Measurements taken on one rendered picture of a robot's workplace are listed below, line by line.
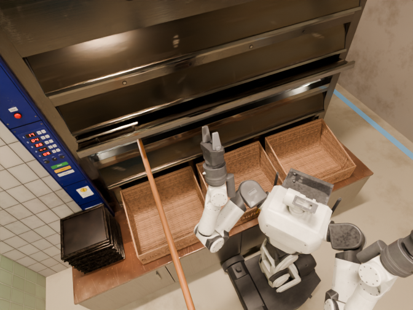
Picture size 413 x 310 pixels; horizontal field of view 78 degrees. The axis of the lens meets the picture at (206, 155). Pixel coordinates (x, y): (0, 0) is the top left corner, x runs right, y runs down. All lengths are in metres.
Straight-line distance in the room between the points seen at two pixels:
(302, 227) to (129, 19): 1.14
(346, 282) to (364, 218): 1.84
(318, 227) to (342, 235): 0.09
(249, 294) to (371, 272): 1.41
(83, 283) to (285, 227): 1.45
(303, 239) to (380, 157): 2.50
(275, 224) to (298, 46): 1.15
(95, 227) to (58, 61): 1.01
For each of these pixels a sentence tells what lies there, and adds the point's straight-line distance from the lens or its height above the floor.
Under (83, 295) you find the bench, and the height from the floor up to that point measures 0.58.
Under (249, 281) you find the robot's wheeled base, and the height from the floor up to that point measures 0.19.
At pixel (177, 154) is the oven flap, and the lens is 1.86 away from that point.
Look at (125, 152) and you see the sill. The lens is 1.73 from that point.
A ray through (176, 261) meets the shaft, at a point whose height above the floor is 1.20.
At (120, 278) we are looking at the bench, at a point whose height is 0.58.
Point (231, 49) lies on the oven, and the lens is 1.55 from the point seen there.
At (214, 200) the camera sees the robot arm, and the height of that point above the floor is 1.54.
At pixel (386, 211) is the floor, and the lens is 3.11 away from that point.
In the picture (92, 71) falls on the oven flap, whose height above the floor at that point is 1.76.
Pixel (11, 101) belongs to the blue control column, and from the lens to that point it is 1.46.
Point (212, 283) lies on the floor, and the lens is 2.46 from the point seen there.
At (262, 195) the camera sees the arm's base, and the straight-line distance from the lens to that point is 1.17.
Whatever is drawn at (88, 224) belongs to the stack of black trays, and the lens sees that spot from 1.87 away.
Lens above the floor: 2.39
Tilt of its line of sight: 50 degrees down
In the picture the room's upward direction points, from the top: 7 degrees counter-clockwise
